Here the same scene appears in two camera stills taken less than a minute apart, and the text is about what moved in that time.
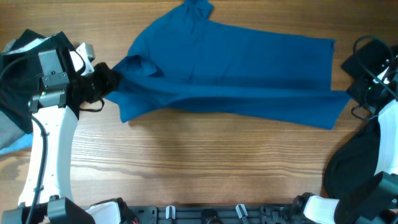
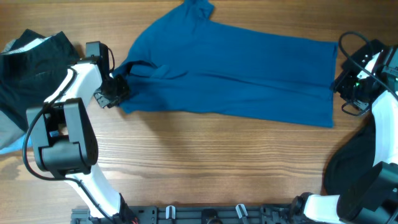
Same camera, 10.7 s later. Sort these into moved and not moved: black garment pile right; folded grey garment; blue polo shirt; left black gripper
Moved: left black gripper
Not moved: folded grey garment; black garment pile right; blue polo shirt
